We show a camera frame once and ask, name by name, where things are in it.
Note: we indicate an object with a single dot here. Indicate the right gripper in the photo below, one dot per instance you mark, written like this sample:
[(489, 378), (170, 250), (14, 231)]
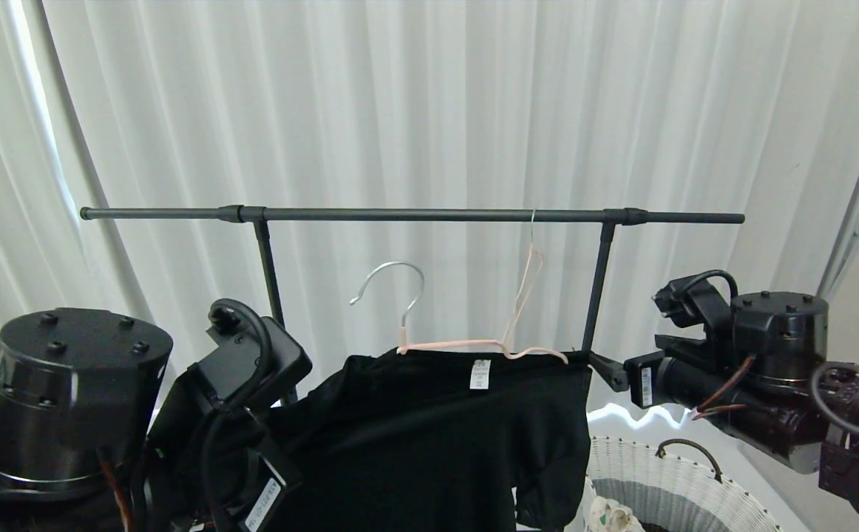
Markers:
[(695, 388)]

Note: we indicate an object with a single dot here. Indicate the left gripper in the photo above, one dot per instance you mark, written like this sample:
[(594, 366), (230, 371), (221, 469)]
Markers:
[(185, 451)]

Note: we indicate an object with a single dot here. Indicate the black garment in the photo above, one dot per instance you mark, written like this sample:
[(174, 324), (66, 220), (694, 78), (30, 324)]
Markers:
[(429, 451)]

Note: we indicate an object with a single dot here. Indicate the pink clothes hanger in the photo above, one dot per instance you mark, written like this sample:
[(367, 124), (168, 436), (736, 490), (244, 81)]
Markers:
[(418, 278), (524, 299)]

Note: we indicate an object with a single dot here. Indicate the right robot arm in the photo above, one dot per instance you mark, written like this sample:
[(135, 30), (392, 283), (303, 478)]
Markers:
[(781, 332)]

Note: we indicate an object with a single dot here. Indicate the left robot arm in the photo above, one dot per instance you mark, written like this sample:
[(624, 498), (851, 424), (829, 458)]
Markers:
[(67, 399)]

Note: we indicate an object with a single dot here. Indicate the white laundry basket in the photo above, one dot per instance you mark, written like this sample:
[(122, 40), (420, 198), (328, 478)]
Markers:
[(666, 473)]

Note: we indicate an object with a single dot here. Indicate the black clothes rack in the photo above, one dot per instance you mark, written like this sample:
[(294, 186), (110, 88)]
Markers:
[(415, 215)]

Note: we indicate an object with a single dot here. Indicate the cream printed garment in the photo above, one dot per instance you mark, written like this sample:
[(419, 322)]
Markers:
[(610, 516)]

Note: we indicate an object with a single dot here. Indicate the white curtain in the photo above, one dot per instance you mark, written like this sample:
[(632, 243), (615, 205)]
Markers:
[(429, 111)]

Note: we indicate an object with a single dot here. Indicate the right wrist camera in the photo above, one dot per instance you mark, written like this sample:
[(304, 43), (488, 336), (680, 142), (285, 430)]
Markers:
[(695, 307)]

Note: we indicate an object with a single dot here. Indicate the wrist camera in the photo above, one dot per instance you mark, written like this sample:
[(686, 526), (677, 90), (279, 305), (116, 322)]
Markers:
[(252, 362), (695, 307)]

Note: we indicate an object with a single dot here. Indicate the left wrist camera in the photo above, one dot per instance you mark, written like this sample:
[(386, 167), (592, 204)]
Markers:
[(252, 362)]

